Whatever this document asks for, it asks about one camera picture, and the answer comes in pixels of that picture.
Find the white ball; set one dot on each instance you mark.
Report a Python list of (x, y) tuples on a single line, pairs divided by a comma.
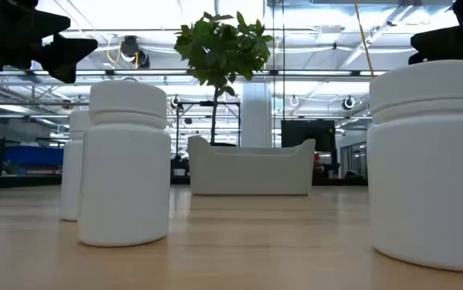
[(124, 169), (70, 173)]

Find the clear plastic container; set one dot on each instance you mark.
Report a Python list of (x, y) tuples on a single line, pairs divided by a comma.
[(251, 173)]

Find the white building column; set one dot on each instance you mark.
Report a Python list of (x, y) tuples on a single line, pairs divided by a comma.
[(256, 117)]

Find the white ball top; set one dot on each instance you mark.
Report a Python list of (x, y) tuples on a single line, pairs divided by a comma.
[(70, 173)]

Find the green leafy potted plant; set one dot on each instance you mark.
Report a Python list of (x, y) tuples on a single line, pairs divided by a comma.
[(223, 48)]

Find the black monitor screen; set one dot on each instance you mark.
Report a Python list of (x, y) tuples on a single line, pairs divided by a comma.
[(307, 135)]

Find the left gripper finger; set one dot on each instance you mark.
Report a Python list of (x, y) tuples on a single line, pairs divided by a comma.
[(68, 52), (54, 24)]

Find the black aluminium rig frame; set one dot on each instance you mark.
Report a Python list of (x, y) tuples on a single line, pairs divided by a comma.
[(13, 182)]

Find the white plastic pill bottle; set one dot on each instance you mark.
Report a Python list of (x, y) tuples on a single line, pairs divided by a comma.
[(428, 181)]

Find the blue barrier panel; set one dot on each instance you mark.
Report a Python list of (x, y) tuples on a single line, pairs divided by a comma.
[(34, 156)]

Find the black ceiling-hung device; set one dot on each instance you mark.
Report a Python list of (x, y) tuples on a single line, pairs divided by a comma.
[(132, 50)]

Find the black metal rack frame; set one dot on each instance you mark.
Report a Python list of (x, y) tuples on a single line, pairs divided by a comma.
[(178, 133)]

